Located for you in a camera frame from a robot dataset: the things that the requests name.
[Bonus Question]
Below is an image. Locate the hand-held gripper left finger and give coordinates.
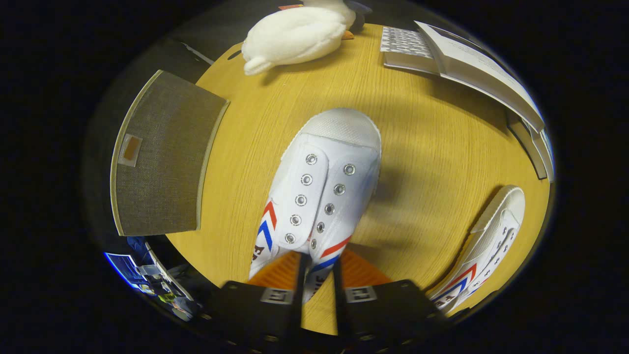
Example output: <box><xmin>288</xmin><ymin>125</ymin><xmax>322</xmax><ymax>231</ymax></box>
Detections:
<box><xmin>215</xmin><ymin>251</ymin><xmax>309</xmax><ymax>347</ymax></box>

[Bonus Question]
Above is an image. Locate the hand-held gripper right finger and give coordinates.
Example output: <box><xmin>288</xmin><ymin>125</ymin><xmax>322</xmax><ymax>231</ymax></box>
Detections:
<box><xmin>332</xmin><ymin>248</ymin><xmax>445</xmax><ymax>347</ymax></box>

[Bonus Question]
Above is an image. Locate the white striped canvas shoe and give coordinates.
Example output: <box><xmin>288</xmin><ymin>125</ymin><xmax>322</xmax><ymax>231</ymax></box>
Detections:
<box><xmin>429</xmin><ymin>185</ymin><xmax>526</xmax><ymax>316</ymax></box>
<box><xmin>248</xmin><ymin>108</ymin><xmax>382</xmax><ymax>304</ymax></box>

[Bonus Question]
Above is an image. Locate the grey fabric storage box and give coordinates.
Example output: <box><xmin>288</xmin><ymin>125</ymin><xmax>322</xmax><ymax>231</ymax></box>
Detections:
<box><xmin>110</xmin><ymin>70</ymin><xmax>231</xmax><ymax>237</ymax></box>

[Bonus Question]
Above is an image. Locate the blue lit screen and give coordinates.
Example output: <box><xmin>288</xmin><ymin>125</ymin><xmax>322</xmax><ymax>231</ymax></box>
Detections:
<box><xmin>104</xmin><ymin>252</ymin><xmax>149</xmax><ymax>292</ymax></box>

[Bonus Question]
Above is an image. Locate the dark cover book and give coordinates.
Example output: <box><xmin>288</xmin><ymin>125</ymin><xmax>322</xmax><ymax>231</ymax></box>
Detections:
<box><xmin>506</xmin><ymin>112</ymin><xmax>549</xmax><ymax>180</ymax></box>

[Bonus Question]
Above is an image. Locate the pale teal cover book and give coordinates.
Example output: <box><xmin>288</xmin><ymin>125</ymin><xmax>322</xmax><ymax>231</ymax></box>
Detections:
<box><xmin>527</xmin><ymin>123</ymin><xmax>556</xmax><ymax>183</ymax></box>

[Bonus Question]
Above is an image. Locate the white book with portrait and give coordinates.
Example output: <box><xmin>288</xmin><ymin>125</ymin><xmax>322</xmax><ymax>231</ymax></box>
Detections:
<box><xmin>415</xmin><ymin>21</ymin><xmax>545</xmax><ymax>133</ymax></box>

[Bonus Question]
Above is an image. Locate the thin grey backdrop pole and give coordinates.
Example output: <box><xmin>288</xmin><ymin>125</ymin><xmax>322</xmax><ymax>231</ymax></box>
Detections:
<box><xmin>181</xmin><ymin>42</ymin><xmax>216</xmax><ymax>65</ymax></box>

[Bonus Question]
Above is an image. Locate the patterned spiral notebook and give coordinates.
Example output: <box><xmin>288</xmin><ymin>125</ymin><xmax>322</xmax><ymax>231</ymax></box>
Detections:
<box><xmin>380</xmin><ymin>26</ymin><xmax>441</xmax><ymax>76</ymax></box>

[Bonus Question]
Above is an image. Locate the white round plush toy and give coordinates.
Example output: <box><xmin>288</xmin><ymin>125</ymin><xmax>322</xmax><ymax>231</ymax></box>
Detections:
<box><xmin>241</xmin><ymin>6</ymin><xmax>348</xmax><ymax>76</ymax></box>

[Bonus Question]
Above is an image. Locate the grey penguin plush toy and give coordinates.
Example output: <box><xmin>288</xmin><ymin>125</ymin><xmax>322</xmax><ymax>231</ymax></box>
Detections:
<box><xmin>279</xmin><ymin>0</ymin><xmax>373</xmax><ymax>41</ymax></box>

